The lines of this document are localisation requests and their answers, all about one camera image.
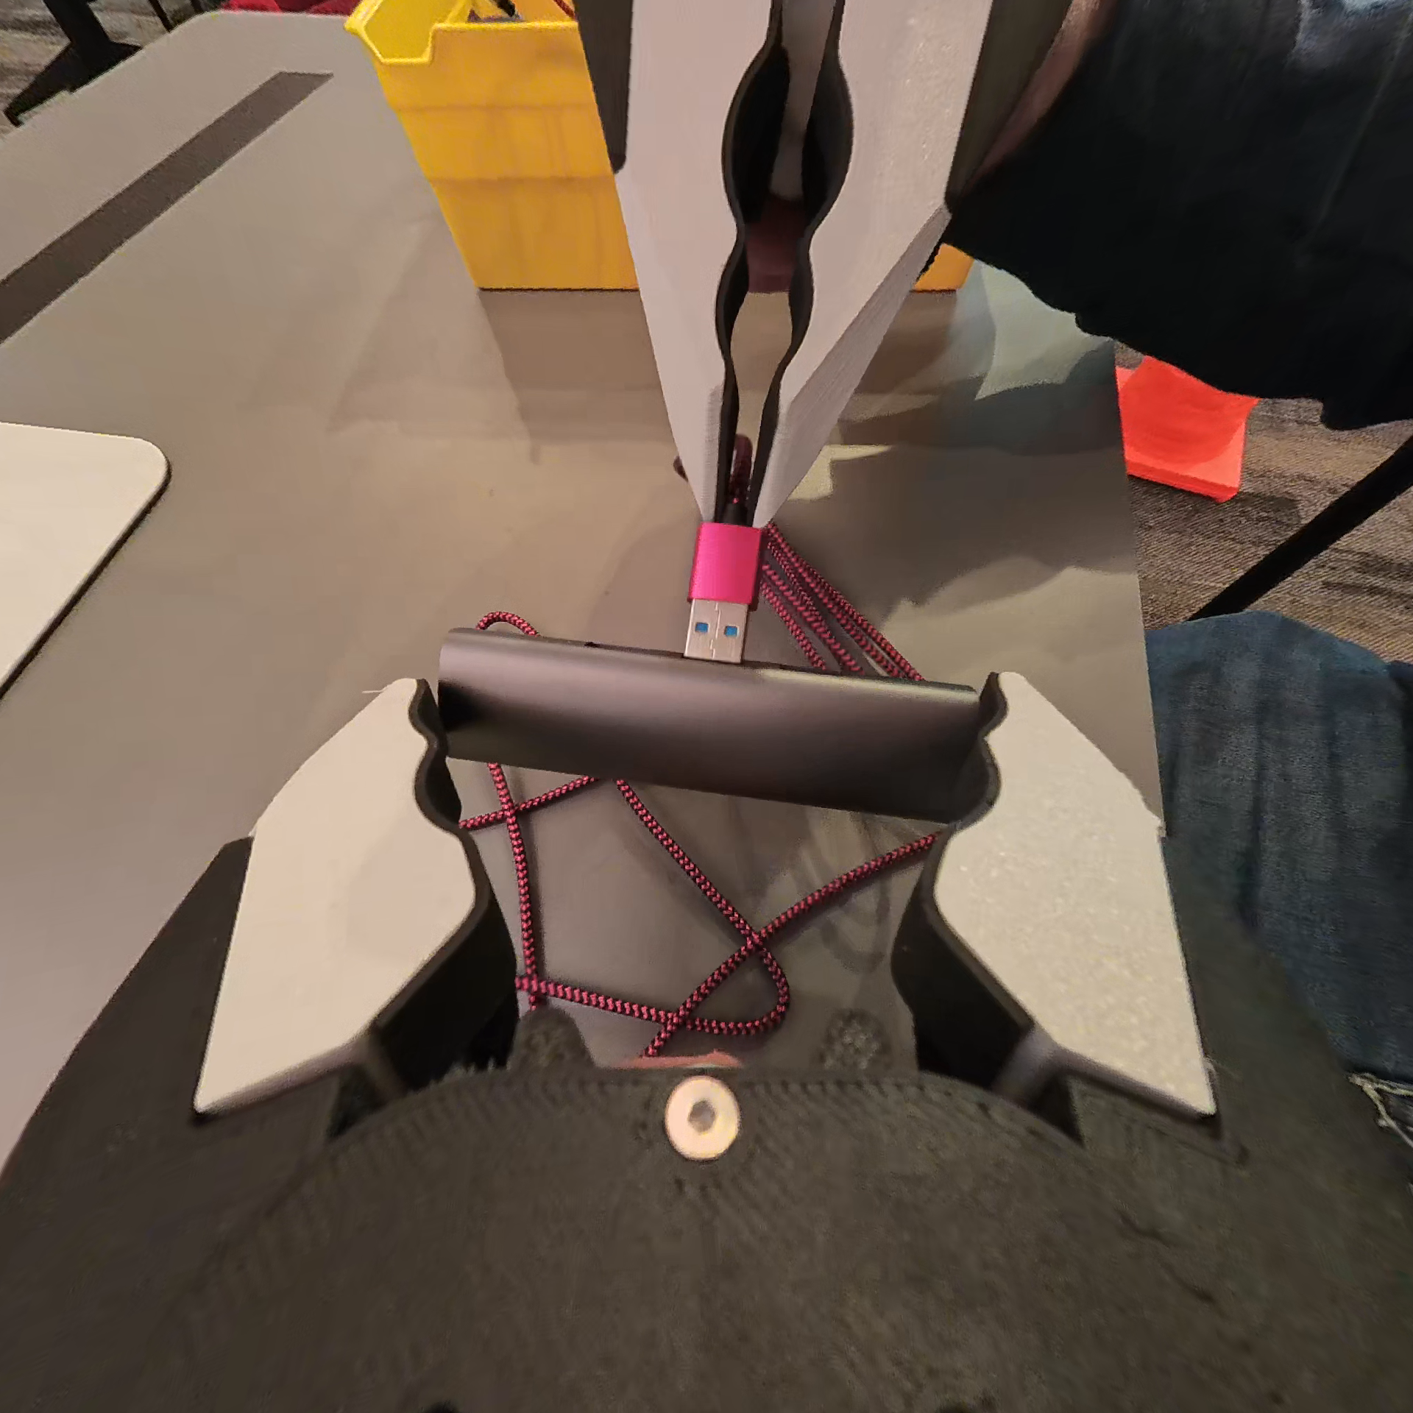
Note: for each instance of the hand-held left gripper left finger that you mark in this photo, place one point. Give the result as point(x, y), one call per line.
point(331, 926)

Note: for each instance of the grey usb hub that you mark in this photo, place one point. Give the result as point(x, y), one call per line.
point(707, 728)

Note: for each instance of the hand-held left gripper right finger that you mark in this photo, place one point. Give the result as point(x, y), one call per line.
point(1082, 926)

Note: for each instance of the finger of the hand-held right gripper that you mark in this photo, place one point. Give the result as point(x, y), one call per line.
point(673, 198)
point(895, 154)

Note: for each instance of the orange cone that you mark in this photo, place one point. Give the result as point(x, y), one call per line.
point(1181, 430)

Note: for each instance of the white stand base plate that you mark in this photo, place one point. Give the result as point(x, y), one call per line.
point(67, 529)

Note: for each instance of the yellow plastic bin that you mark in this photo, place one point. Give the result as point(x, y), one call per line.
point(508, 154)

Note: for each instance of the person's right forearm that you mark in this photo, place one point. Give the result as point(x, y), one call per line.
point(1236, 198)

